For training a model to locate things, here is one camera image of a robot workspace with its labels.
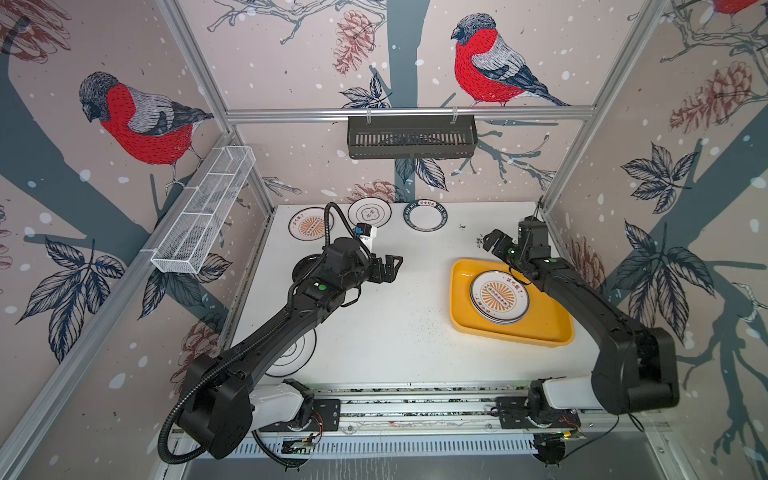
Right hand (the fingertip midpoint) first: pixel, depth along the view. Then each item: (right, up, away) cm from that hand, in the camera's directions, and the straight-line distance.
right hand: (493, 244), depth 88 cm
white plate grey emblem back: (-40, +13, +33) cm, 54 cm away
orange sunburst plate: (-65, +7, +29) cm, 71 cm away
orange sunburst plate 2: (+3, -17, +4) cm, 18 cm away
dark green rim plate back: (-17, +10, +30) cm, 36 cm away
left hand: (-31, -3, -11) cm, 33 cm away
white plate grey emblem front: (-58, -32, -5) cm, 67 cm away
